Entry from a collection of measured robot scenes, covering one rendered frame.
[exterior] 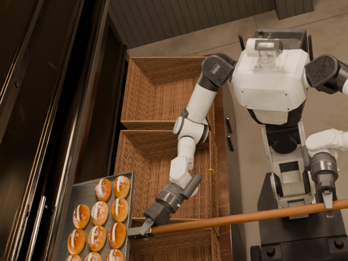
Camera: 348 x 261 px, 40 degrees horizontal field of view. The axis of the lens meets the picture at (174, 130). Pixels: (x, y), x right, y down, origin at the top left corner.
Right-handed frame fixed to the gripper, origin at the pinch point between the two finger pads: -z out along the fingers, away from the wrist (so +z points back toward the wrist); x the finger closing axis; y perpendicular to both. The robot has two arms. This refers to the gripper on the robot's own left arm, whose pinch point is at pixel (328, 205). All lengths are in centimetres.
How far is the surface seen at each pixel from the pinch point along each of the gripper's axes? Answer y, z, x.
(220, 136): 52, 87, 62
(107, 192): 80, 12, -1
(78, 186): 95, 18, 2
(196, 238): 60, 20, 55
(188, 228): 46.6, -5.3, -0.5
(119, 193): 74, 10, -2
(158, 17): 121, 265, 97
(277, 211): 16.1, -1.6, -0.9
